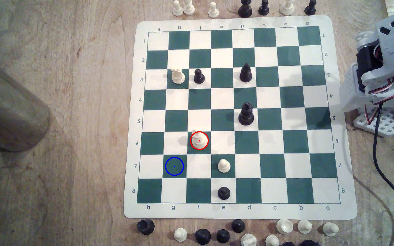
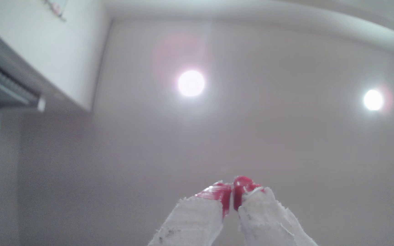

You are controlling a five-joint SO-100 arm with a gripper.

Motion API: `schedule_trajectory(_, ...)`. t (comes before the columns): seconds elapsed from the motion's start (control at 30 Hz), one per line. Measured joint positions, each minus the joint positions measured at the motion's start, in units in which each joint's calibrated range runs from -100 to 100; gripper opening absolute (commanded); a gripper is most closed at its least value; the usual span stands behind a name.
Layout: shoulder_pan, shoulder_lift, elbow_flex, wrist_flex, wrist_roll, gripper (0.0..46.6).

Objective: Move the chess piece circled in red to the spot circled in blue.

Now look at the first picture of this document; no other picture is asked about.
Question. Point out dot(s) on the white chess pawn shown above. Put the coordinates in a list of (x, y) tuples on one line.
[(178, 9), (304, 226), (199, 140), (180, 234), (224, 166), (213, 10), (272, 241), (330, 229)]

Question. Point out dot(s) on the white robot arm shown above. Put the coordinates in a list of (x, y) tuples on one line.
[(390, 41)]

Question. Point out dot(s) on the black chess pawn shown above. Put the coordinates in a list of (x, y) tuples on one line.
[(202, 236), (223, 236), (238, 225), (310, 8), (263, 8), (199, 77), (223, 193)]

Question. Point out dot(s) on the white chess rook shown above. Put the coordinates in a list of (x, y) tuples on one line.
[(178, 77), (248, 240)]

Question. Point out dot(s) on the black chess queen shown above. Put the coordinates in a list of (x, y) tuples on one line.
[(246, 115)]

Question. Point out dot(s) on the black chess bishop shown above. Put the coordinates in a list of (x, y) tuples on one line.
[(246, 73)]

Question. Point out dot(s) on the green white chess mat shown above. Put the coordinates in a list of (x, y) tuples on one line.
[(286, 136)]

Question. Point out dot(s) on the black chess rook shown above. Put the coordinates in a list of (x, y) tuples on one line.
[(145, 226)]

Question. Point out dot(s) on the white chess bishop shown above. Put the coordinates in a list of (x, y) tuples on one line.
[(188, 7)]

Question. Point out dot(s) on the black chess king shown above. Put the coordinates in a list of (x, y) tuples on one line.
[(245, 9)]

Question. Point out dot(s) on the white chess queen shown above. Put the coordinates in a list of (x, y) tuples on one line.
[(284, 226)]

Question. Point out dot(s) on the white chess knight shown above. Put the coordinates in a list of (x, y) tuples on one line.
[(287, 8)]

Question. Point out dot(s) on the black chess piece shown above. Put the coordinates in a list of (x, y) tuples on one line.
[(308, 243), (288, 244)]

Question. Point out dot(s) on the metal stand pole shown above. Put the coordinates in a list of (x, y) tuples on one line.
[(9, 112)]

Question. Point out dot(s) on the white perforated base plate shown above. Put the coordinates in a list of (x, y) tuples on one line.
[(385, 125)]

